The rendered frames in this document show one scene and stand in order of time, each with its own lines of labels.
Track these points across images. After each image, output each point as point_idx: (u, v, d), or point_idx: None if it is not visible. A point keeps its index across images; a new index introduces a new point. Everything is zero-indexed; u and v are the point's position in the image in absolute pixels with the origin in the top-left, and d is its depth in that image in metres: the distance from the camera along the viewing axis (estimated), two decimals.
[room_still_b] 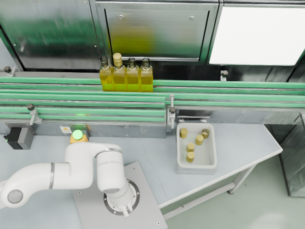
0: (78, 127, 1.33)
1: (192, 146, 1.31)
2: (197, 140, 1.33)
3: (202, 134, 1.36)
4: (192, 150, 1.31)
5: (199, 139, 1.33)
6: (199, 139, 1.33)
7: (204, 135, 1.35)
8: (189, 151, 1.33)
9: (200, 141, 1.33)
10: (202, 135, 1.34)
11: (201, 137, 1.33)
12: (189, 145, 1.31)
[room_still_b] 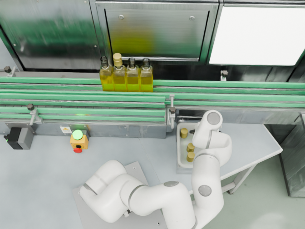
0: (78, 127, 1.33)
1: (192, 146, 1.31)
2: None
3: None
4: (192, 150, 1.32)
5: None
6: None
7: None
8: (189, 151, 1.33)
9: None
10: None
11: None
12: (189, 145, 1.31)
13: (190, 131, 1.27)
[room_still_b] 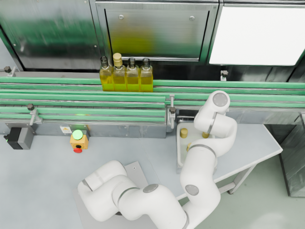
0: (78, 127, 1.33)
1: None
2: None
3: (205, 135, 1.36)
4: None
5: None
6: None
7: (207, 135, 1.35)
8: None
9: None
10: None
11: None
12: (189, 145, 1.31)
13: (195, 117, 1.17)
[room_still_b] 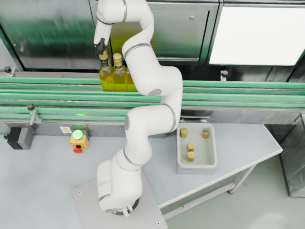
0: (78, 127, 1.33)
1: (192, 146, 1.31)
2: (104, 52, 1.11)
3: (205, 135, 1.36)
4: (192, 150, 1.32)
5: (104, 49, 1.11)
6: None
7: (207, 135, 1.35)
8: (189, 151, 1.33)
9: (106, 49, 1.12)
10: None
11: None
12: (189, 145, 1.31)
13: (101, 47, 1.02)
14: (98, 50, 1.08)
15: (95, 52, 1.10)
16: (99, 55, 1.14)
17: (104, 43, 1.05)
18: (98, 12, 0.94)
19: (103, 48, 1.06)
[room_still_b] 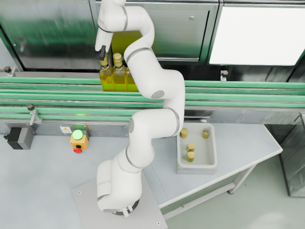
0: (78, 127, 1.33)
1: (192, 146, 1.31)
2: (105, 57, 1.14)
3: (205, 135, 1.36)
4: (192, 150, 1.32)
5: (105, 55, 1.14)
6: None
7: (207, 135, 1.35)
8: (189, 151, 1.33)
9: (107, 56, 1.15)
10: None
11: None
12: (189, 145, 1.31)
13: (102, 54, 1.05)
14: (99, 56, 1.10)
15: (96, 58, 1.13)
16: (99, 61, 1.16)
17: (105, 50, 1.08)
18: (99, 20, 0.97)
19: (104, 55, 1.09)
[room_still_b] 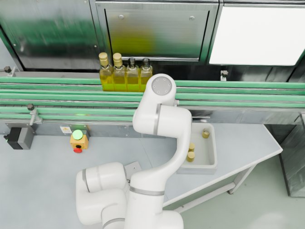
0: (78, 127, 1.33)
1: (192, 146, 1.31)
2: (105, 58, 1.14)
3: (205, 135, 1.36)
4: (192, 150, 1.32)
5: (105, 55, 1.14)
6: (104, 55, 1.14)
7: (207, 135, 1.35)
8: (189, 151, 1.33)
9: (107, 56, 1.15)
10: (100, 53, 1.15)
11: (103, 53, 1.15)
12: (189, 145, 1.31)
13: None
14: None
15: None
16: (100, 61, 1.16)
17: None
18: None
19: None
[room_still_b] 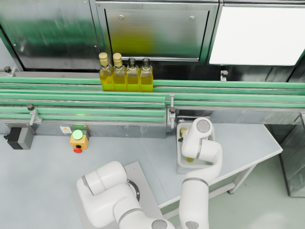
0: (78, 127, 1.33)
1: None
2: (105, 58, 1.14)
3: None
4: None
5: (105, 55, 1.14)
6: (104, 55, 1.14)
7: None
8: None
9: (107, 56, 1.15)
10: (100, 53, 1.15)
11: (103, 53, 1.15)
12: None
13: (179, 140, 1.23)
14: None
15: None
16: (100, 61, 1.16)
17: None
18: None
19: None
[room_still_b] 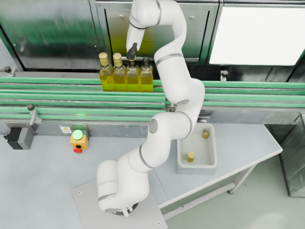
0: (78, 127, 1.33)
1: (131, 48, 1.11)
2: (105, 58, 1.14)
3: (205, 135, 1.36)
4: None
5: (105, 55, 1.14)
6: (104, 55, 1.14)
7: (207, 135, 1.35)
8: (135, 56, 1.13)
9: (107, 56, 1.15)
10: (100, 53, 1.15)
11: (103, 53, 1.15)
12: None
13: (134, 52, 1.04)
14: (130, 55, 1.09)
15: (126, 58, 1.12)
16: (100, 61, 1.16)
17: (135, 48, 1.06)
18: (131, 17, 0.96)
19: (135, 53, 1.08)
